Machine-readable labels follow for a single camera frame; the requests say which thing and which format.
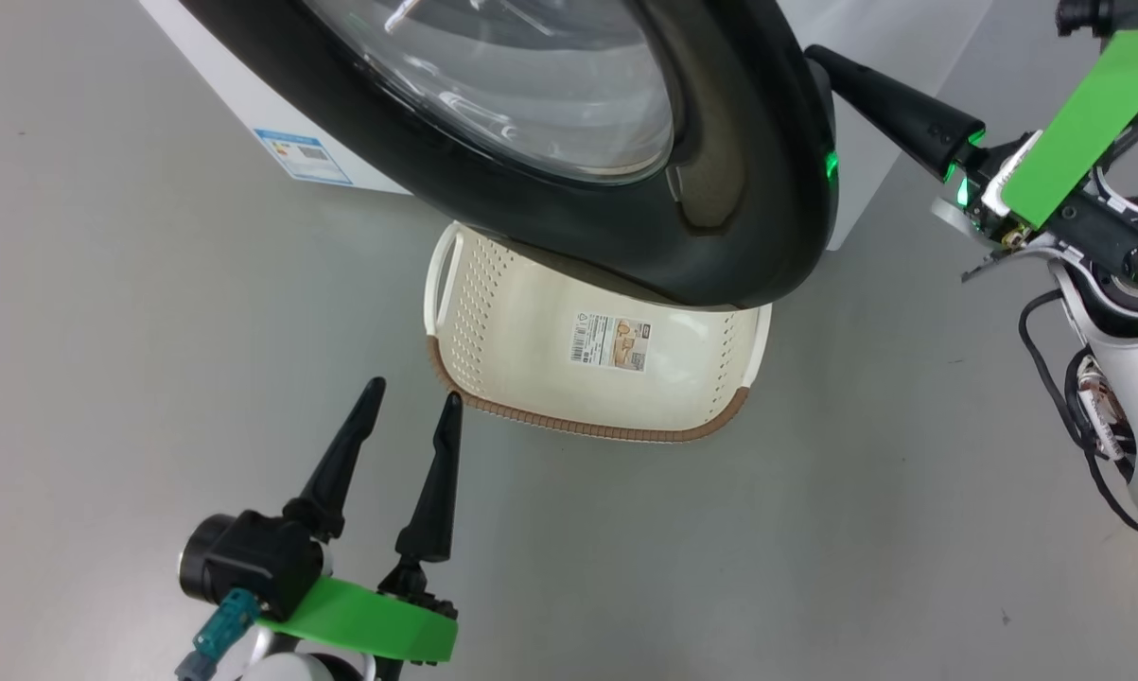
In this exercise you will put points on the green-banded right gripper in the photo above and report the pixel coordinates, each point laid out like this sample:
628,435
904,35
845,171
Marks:
1079,123

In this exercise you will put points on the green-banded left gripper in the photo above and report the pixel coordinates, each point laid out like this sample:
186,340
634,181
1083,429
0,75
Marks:
370,619

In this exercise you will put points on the black round glass washer door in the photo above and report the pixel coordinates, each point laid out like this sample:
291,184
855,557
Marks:
720,236

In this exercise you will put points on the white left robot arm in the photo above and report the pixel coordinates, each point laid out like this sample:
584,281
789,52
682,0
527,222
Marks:
294,667

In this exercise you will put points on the white front-load washing machine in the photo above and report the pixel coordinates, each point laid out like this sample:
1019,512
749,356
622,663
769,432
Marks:
909,38

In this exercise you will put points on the cream perforated laundry basket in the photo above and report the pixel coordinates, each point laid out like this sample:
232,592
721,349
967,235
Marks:
531,359

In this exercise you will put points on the paper basket product label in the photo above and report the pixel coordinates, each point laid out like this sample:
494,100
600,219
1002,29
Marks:
608,340

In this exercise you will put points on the blue energy label sticker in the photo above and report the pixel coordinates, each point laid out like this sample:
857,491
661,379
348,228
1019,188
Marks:
304,156

